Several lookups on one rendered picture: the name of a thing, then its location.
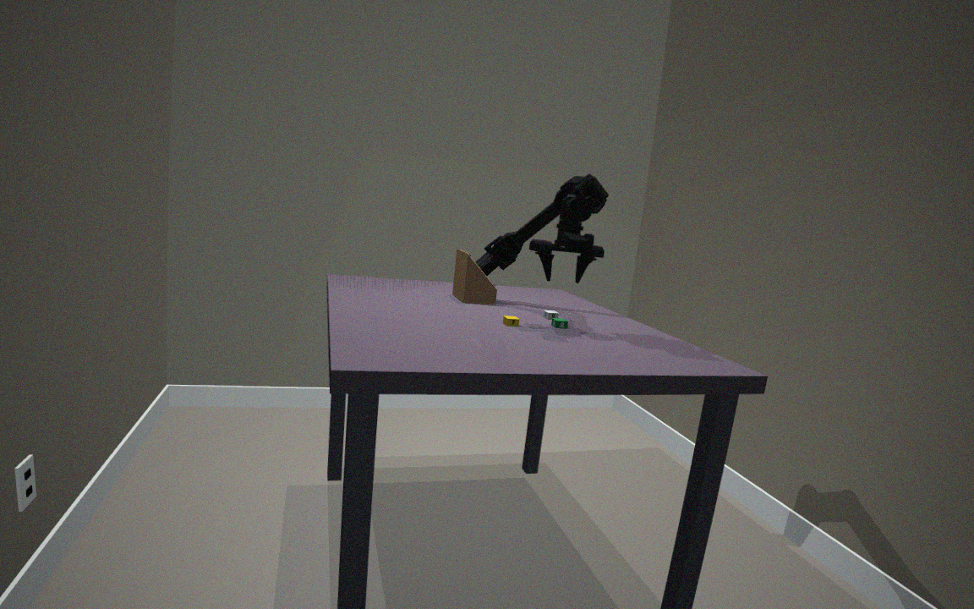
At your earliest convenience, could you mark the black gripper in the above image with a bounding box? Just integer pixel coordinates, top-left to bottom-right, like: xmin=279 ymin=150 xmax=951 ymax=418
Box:
xmin=529 ymin=220 xmax=604 ymax=283

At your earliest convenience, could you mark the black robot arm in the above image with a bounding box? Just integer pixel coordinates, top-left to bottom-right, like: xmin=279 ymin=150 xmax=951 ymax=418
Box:
xmin=475 ymin=173 xmax=609 ymax=276

